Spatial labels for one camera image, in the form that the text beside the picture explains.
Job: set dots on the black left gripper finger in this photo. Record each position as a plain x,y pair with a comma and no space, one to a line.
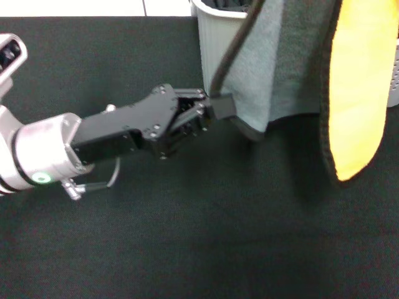
223,106
196,96

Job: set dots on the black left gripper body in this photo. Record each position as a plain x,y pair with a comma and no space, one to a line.
124,124

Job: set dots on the grey yellow towel black trim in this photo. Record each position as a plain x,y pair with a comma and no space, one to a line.
358,93

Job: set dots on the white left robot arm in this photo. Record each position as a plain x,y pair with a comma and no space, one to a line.
40,152

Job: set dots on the grey perforated plastic storage box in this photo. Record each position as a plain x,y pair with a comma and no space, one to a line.
218,46

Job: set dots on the black crumpled clothes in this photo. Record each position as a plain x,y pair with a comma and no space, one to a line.
224,3

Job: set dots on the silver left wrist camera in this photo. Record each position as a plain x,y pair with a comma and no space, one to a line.
9,53

